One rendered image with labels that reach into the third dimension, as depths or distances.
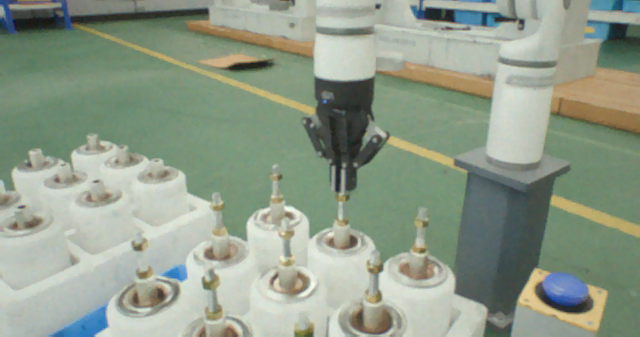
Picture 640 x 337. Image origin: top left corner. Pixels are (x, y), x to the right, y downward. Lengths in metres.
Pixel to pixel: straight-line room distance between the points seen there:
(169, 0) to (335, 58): 6.64
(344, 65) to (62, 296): 0.55
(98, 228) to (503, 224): 0.68
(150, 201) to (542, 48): 0.70
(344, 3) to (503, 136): 0.40
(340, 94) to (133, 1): 6.50
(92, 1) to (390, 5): 4.45
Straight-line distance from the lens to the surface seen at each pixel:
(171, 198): 0.92
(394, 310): 0.57
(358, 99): 0.58
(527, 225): 0.89
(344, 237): 0.68
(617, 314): 1.11
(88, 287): 0.86
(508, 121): 0.84
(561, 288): 0.52
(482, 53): 2.67
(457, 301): 0.72
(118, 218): 0.88
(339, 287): 0.68
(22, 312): 0.83
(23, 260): 0.84
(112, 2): 6.94
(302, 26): 3.82
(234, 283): 0.66
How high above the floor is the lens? 0.61
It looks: 22 degrees down
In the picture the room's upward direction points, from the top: straight up
